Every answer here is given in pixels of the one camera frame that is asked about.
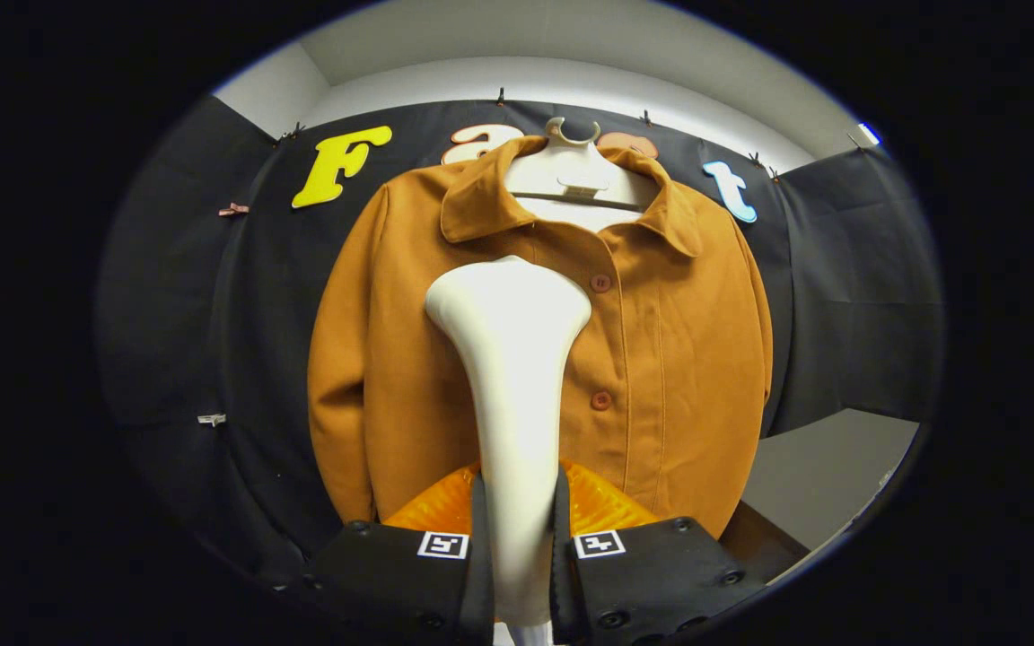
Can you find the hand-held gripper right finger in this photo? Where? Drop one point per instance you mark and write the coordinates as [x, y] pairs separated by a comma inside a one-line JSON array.
[[564, 583]]

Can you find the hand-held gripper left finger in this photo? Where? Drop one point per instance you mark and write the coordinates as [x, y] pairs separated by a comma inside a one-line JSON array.
[[479, 583]]

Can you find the orange button-up shirt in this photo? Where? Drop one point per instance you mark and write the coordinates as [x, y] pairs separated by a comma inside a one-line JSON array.
[[679, 359]]

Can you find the grey cabinet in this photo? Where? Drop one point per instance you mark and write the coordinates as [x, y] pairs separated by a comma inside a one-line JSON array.
[[822, 475]]

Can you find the silver clip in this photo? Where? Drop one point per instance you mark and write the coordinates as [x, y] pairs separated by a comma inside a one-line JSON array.
[[211, 419]]

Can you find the black backdrop cloth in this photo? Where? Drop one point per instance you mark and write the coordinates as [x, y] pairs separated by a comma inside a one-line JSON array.
[[840, 296]]

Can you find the white mannequin torso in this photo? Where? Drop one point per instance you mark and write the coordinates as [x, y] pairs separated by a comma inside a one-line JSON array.
[[571, 170]]

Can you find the red clip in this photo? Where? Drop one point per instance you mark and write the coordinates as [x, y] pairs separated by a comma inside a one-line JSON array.
[[232, 210]]

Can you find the row of black cloth clips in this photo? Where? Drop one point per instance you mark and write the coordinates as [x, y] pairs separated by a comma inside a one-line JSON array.
[[500, 96]]

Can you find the small ceiling light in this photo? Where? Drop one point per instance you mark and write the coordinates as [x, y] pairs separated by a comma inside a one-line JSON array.
[[870, 134]]

